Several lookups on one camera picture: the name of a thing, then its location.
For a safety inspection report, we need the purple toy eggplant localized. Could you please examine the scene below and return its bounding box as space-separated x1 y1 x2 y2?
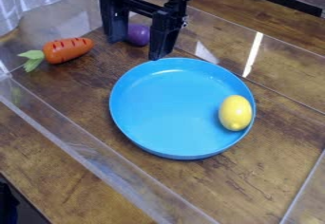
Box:
127 24 150 47

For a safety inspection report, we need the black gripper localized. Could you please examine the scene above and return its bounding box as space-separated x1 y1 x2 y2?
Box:
99 0 189 61

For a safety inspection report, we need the orange toy carrot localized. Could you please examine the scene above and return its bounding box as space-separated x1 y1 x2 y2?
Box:
19 37 94 72

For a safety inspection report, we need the yellow toy lemon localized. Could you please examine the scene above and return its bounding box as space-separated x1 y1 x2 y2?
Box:
218 95 253 131

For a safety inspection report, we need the blue round plastic tray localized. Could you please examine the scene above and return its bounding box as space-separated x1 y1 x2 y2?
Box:
110 58 254 160

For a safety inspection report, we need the clear acrylic enclosure wall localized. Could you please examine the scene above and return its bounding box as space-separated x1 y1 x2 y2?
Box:
0 0 325 224

